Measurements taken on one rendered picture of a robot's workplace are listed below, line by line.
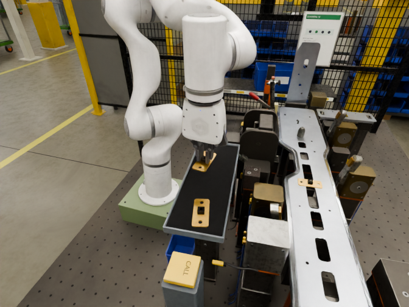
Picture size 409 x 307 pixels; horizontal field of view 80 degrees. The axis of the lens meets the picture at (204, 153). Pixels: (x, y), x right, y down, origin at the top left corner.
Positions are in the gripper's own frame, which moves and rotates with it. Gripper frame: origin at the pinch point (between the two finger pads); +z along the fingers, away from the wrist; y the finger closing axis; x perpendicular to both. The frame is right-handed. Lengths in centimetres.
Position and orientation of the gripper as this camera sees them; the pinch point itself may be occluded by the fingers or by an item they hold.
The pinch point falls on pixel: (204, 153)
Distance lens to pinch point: 63.6
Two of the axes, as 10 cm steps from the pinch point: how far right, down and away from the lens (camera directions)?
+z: 0.0, 8.1, 5.9
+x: 3.9, -5.4, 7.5
